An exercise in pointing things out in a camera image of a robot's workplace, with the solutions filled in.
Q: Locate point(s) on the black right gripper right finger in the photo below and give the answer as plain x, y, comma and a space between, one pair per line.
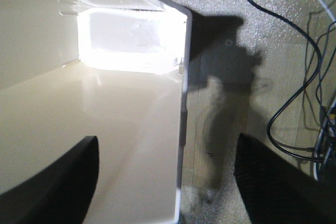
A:
274, 191

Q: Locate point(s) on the white plastic trash bin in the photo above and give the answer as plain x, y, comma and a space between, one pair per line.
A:
114, 69

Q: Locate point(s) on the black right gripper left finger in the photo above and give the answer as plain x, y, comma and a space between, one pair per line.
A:
61, 193

